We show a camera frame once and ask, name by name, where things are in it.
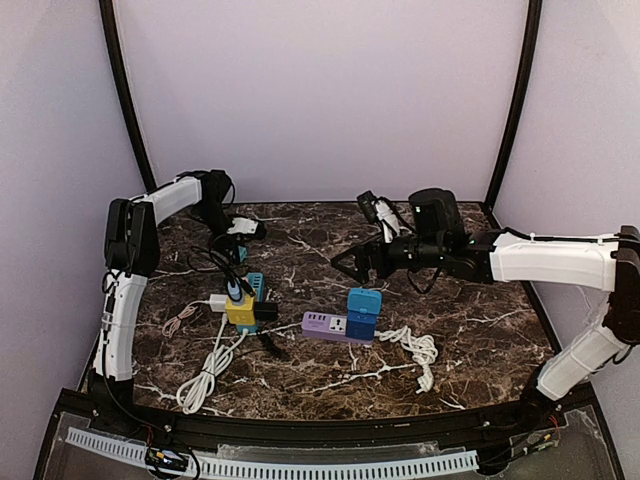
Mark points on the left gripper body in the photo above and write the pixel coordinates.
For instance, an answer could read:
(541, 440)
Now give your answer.
(240, 252)

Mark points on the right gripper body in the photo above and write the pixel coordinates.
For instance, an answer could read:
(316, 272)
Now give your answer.
(373, 257)

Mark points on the blue small charger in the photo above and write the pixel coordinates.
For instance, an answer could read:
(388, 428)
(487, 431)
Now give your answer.
(364, 301)

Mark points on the teal small charger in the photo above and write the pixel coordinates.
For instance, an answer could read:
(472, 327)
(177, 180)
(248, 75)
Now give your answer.
(241, 253)

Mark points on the dark blue cube adapter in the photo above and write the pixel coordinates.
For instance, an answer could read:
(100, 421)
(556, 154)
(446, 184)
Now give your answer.
(361, 326)

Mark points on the teal power strip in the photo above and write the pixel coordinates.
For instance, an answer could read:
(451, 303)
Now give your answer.
(254, 285)

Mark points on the purple power strip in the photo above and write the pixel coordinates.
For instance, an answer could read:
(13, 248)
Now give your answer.
(331, 327)

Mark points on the light blue USB charger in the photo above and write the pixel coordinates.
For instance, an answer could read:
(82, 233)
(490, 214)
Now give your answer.
(234, 291)

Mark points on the white USB charger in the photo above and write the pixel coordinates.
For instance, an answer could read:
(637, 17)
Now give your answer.
(217, 303)

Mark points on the yellow cube plug adapter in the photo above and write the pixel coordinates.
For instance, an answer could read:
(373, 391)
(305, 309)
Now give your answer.
(241, 312)

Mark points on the black power adapter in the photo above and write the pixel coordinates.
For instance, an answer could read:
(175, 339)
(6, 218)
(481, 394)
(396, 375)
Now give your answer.
(266, 313)

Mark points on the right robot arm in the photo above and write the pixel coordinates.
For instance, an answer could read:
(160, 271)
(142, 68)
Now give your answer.
(607, 262)

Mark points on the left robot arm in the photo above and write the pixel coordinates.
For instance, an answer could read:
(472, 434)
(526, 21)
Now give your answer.
(132, 254)

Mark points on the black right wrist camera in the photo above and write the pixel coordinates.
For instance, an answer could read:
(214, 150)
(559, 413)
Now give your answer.
(435, 210)

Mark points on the black frame post left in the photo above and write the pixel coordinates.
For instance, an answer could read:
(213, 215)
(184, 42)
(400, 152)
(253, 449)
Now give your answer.
(123, 91)

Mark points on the black frame post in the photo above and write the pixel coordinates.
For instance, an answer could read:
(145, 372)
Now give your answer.
(123, 91)
(521, 83)

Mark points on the white slotted cable duct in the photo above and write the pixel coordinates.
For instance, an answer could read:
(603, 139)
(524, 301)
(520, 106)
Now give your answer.
(209, 466)

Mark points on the black front rail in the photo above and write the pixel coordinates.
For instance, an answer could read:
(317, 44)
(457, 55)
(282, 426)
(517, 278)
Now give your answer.
(479, 428)

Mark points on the black frame post right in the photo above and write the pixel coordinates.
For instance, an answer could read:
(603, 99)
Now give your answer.
(521, 83)

